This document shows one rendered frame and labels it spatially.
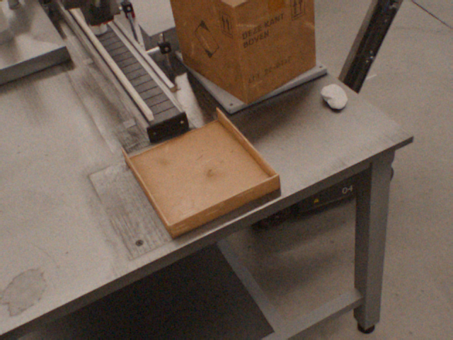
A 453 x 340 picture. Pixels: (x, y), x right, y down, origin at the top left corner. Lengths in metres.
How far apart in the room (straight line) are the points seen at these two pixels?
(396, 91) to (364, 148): 1.63
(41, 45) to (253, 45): 0.77
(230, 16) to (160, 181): 0.41
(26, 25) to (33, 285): 1.07
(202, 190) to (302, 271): 0.94
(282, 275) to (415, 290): 0.46
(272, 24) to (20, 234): 0.75
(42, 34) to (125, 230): 0.92
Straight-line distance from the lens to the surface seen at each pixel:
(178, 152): 1.35
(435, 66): 3.12
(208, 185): 1.24
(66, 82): 1.74
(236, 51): 1.35
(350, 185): 2.20
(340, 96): 1.42
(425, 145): 2.61
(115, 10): 1.68
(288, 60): 1.46
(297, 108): 1.43
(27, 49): 1.88
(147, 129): 1.38
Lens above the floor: 1.68
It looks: 42 degrees down
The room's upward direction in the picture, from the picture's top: 11 degrees counter-clockwise
